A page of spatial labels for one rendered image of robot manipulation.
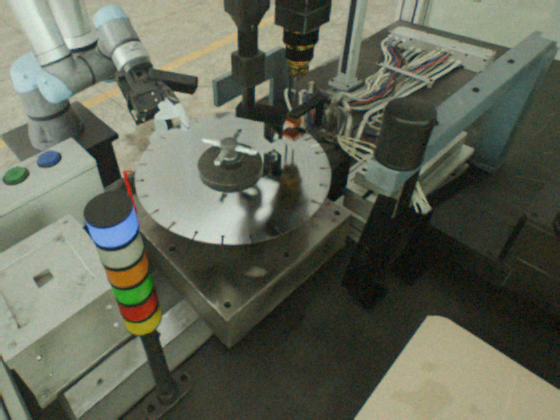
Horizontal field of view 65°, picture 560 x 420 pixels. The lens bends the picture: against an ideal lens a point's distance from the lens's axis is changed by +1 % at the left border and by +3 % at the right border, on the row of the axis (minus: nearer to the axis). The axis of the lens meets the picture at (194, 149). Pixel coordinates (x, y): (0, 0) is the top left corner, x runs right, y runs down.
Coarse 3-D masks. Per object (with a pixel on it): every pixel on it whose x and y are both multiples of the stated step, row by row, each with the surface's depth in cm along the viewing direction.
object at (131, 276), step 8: (144, 256) 43; (136, 264) 41; (144, 264) 43; (112, 272) 41; (120, 272) 41; (128, 272) 41; (136, 272) 42; (144, 272) 43; (112, 280) 43; (120, 280) 42; (128, 280) 42; (136, 280) 43
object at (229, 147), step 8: (240, 128) 72; (232, 136) 71; (216, 144) 70; (224, 144) 69; (232, 144) 69; (224, 152) 68; (232, 152) 69; (248, 152) 68; (256, 152) 68; (216, 160) 66
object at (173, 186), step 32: (192, 128) 82; (224, 128) 81; (256, 128) 80; (288, 128) 79; (160, 160) 76; (192, 160) 75; (288, 160) 72; (320, 160) 72; (160, 192) 69; (192, 192) 69; (224, 192) 68; (256, 192) 67; (288, 192) 67; (320, 192) 66; (160, 224) 64; (192, 224) 63; (224, 224) 63; (256, 224) 62; (288, 224) 62
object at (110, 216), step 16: (112, 192) 40; (96, 208) 39; (112, 208) 38; (128, 208) 38; (96, 224) 37; (112, 224) 37; (128, 224) 38; (96, 240) 39; (112, 240) 38; (128, 240) 39
